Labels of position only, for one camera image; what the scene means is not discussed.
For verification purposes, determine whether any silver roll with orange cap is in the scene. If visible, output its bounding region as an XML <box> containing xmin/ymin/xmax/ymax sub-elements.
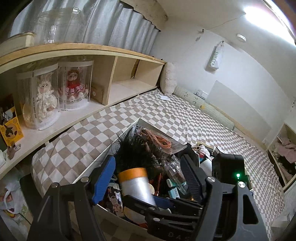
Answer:
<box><xmin>118</xmin><ymin>168</ymin><xmax>156</xmax><ymax>206</ymax></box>

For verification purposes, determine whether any white storage box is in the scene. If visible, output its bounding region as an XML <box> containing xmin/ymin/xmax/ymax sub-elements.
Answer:
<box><xmin>80</xmin><ymin>119</ymin><xmax>198</xmax><ymax>232</ymax></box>

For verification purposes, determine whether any black feather duster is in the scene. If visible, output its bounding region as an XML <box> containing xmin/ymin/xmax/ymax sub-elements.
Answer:
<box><xmin>113</xmin><ymin>133</ymin><xmax>168</xmax><ymax>180</ymax></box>

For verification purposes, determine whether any long bolster pillow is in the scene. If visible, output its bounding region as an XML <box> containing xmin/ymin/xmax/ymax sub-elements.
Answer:
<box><xmin>174</xmin><ymin>86</ymin><xmax>235</xmax><ymax>130</ymax></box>

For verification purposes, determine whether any clothes shelf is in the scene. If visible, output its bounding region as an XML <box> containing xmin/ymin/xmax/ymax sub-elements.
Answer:
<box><xmin>267</xmin><ymin>123</ymin><xmax>295</xmax><ymax>192</ymax></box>

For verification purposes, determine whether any fluffy white pillow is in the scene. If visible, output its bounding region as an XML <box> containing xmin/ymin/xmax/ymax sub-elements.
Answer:
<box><xmin>160</xmin><ymin>62</ymin><xmax>177</xmax><ymax>96</ymax></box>

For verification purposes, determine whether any red doll in case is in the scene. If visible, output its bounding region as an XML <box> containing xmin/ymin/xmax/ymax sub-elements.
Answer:
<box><xmin>58</xmin><ymin>61</ymin><xmax>93</xmax><ymax>111</ymax></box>

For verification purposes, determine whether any white doll in case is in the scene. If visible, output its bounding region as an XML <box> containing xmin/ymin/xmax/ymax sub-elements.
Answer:
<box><xmin>16</xmin><ymin>63</ymin><xmax>60</xmax><ymax>131</ymax></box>

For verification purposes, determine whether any wooden shelf unit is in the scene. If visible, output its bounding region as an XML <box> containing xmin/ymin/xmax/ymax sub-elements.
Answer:
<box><xmin>1</xmin><ymin>43</ymin><xmax>164</xmax><ymax>176</ymax></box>

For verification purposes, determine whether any orange cord in bag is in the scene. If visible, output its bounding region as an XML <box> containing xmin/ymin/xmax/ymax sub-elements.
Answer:
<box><xmin>138</xmin><ymin>128</ymin><xmax>173</xmax><ymax>150</ymax></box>

